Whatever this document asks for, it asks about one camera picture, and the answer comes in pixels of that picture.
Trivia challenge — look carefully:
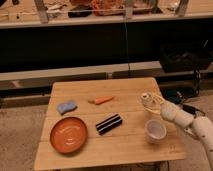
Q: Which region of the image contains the clear plastic bottle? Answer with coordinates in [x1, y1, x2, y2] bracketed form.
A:
[141, 92, 160, 110]

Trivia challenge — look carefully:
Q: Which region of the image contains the black white striped block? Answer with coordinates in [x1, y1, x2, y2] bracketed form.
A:
[96, 114, 123, 135]

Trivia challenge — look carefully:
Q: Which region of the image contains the black power adapter with cable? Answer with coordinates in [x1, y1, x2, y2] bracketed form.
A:
[182, 104, 206, 117]

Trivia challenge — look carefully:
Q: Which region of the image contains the blue sponge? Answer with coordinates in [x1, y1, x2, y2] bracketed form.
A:
[57, 101, 77, 115]

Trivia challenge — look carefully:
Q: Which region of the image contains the white paper cup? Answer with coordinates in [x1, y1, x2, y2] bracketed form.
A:
[144, 119, 167, 144]

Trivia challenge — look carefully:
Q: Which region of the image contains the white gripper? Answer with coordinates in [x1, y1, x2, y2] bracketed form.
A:
[144, 94, 181, 122]

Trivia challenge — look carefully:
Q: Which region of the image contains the wooden table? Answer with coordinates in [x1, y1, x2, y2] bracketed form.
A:
[34, 77, 186, 171]

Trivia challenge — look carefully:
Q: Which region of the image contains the black box on shelf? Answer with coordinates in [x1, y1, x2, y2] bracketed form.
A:
[159, 43, 211, 73]

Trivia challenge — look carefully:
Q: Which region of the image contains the orange plate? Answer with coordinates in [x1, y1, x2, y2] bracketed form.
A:
[50, 117, 88, 154]

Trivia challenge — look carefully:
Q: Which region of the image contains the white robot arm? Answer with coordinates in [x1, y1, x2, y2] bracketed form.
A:
[141, 92, 213, 171]

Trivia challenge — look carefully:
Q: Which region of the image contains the orange toy carrot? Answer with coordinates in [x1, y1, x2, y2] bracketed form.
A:
[88, 96, 114, 105]

